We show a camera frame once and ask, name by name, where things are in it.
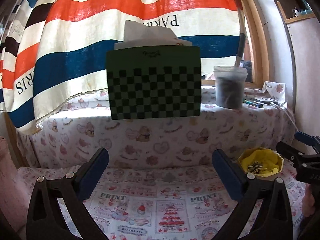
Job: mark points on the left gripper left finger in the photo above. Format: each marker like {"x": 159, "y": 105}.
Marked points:
{"x": 45, "y": 219}

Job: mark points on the white tissue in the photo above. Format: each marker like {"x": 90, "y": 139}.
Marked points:
{"x": 140, "y": 35}

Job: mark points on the person right hand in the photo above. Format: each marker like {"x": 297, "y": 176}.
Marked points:
{"x": 308, "y": 202}

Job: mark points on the bear print cloth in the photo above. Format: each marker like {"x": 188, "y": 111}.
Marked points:
{"x": 71, "y": 135}

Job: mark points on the wooden shelf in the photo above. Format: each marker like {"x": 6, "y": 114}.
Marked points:
{"x": 296, "y": 18}

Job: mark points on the yellow cloth in box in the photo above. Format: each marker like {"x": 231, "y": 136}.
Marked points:
{"x": 262, "y": 161}

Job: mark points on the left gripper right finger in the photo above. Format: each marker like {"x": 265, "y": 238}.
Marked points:
{"x": 274, "y": 219}

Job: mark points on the print pattern bed sheet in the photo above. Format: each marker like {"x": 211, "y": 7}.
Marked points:
{"x": 178, "y": 203}

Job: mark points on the small silver brooch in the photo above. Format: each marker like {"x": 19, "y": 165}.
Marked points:
{"x": 255, "y": 167}

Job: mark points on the translucent plastic jar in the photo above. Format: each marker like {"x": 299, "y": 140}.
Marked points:
{"x": 229, "y": 86}

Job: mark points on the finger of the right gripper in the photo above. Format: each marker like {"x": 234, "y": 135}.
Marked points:
{"x": 305, "y": 138}

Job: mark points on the striped curtain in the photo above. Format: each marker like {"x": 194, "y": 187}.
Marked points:
{"x": 53, "y": 50}

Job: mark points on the grey power bank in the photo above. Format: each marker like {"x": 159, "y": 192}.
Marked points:
{"x": 264, "y": 100}

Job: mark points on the gold octagonal jewelry box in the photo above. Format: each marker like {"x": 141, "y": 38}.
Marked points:
{"x": 261, "y": 164}

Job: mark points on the green checkered tissue box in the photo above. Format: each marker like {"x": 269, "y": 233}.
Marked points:
{"x": 154, "y": 82}

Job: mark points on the pink blanket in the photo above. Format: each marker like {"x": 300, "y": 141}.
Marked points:
{"x": 16, "y": 189}

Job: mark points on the wooden window frame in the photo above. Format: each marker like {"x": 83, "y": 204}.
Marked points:
{"x": 252, "y": 30}

